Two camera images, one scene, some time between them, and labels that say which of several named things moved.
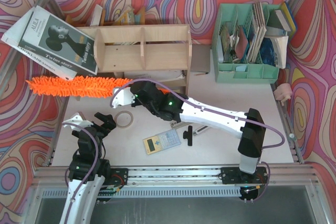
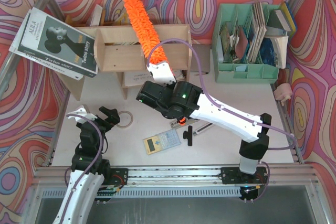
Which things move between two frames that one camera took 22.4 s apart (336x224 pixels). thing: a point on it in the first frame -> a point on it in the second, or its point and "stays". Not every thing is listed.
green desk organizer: (242, 53) stays
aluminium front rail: (55, 177) stays
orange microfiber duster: (79, 86) -> (154, 54)
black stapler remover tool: (200, 130) stays
